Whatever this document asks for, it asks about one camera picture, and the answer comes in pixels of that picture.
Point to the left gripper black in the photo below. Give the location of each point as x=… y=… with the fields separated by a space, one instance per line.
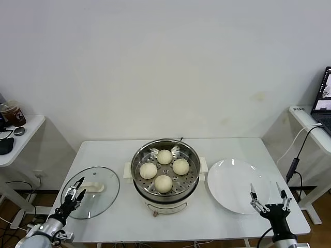
x=69 y=205

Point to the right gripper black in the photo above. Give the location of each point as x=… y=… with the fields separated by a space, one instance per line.
x=276 y=214

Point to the glass pot lid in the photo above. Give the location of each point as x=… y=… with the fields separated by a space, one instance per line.
x=103 y=201

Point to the white steamed baozi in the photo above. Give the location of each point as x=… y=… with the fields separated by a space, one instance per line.
x=180 y=166
x=163 y=184
x=164 y=156
x=148 y=170

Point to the steel steamer basket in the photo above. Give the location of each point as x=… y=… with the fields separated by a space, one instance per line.
x=191 y=178

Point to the white round plate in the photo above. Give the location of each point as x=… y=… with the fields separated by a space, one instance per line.
x=232 y=186

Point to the white side table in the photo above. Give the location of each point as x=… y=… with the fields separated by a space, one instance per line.
x=28 y=139

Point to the round dark grey disc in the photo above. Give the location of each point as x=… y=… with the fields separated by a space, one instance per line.
x=19 y=131

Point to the cream electric cooker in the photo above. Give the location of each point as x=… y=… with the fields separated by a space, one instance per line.
x=165 y=206

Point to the white desk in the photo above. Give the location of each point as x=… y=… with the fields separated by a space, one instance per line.
x=301 y=117

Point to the white desk label sticker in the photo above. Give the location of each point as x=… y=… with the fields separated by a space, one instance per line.
x=299 y=109

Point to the iced coffee plastic cup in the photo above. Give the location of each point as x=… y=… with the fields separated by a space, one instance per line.
x=16 y=117

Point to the open black laptop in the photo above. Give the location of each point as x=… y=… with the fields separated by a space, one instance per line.
x=326 y=85

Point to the white wall outlet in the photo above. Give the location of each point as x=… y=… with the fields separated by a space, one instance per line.
x=38 y=172

